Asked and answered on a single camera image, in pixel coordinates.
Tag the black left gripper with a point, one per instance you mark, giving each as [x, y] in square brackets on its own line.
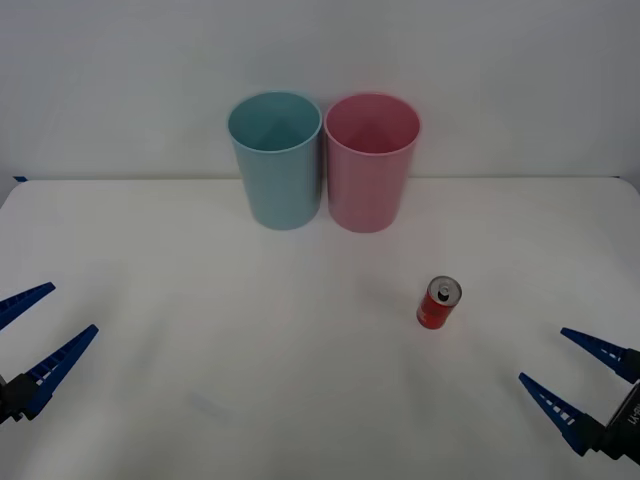
[6, 402]

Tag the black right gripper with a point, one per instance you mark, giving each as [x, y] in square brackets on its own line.
[625, 425]

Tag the red drink can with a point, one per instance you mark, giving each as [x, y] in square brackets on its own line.
[434, 314]

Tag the pale blue plastic bin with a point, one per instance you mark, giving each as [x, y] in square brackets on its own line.
[280, 190]

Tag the pink plastic bin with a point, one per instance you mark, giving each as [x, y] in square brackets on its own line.
[362, 195]

